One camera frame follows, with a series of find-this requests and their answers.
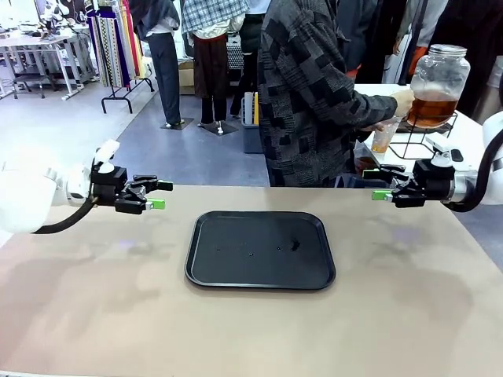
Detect grey roll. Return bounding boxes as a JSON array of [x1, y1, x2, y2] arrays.
[[244, 90, 255, 126]]

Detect glass tea dispenser jar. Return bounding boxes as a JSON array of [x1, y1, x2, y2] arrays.
[[396, 43, 472, 129]]

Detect black plastic tray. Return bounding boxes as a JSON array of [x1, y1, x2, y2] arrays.
[[184, 210, 337, 291]]

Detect white workbench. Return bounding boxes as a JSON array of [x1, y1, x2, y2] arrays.
[[0, 30, 97, 102]]

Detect cardboard box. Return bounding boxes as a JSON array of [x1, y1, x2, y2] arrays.
[[178, 58, 196, 96]]

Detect silver dispenser lid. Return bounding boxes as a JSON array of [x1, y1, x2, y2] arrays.
[[428, 43, 468, 57]]

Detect black wire dispenser stand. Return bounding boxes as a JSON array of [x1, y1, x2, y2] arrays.
[[390, 111, 459, 160]]

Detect bystander in grey and orange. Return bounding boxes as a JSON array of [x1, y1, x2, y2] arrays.
[[391, 0, 450, 86]]

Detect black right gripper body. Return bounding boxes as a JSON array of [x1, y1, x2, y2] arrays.
[[412, 159, 456, 205]]

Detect bystander in dark blue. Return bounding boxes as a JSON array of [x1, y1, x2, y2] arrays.
[[336, 0, 380, 75]]

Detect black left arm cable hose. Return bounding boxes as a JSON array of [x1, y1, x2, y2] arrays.
[[30, 198, 97, 236]]

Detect mannequin in plaid shirt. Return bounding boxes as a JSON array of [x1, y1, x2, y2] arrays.
[[181, 0, 252, 127]]

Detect grey storage bin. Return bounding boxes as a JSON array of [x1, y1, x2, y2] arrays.
[[242, 123, 264, 155]]

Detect black clothing rack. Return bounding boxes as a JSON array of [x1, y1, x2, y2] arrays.
[[100, 76, 156, 115]]

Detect clear plastic cup with ice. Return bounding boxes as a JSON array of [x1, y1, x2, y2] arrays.
[[370, 116, 402, 156]]

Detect person in patchwork jacket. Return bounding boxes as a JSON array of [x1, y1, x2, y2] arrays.
[[257, 0, 398, 188]]

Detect colourful hanging fabrics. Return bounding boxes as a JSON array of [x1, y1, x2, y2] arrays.
[[85, 0, 145, 90]]

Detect white side table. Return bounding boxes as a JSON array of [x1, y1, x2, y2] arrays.
[[352, 82, 489, 174]]

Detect bystander in black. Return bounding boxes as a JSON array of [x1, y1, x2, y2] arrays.
[[431, 0, 503, 119]]

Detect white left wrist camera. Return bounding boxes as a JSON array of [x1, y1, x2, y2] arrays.
[[94, 138, 121, 174]]

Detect black square mannequin base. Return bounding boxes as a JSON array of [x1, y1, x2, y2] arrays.
[[196, 122, 240, 137], [159, 116, 195, 131]]

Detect clear container of brown liquid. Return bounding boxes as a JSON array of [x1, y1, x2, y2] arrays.
[[354, 155, 379, 177]]

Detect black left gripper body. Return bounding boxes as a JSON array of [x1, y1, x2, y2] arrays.
[[90, 167, 130, 207]]

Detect mannequin in dark trousers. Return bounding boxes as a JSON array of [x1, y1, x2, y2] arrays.
[[129, 0, 182, 126]]

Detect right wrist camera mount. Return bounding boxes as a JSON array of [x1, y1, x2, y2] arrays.
[[425, 134, 464, 167]]

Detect person's right hand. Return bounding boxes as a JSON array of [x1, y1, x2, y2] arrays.
[[391, 87, 416, 119]]

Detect person's right sleeved forearm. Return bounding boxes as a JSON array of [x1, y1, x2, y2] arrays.
[[347, 84, 398, 126]]

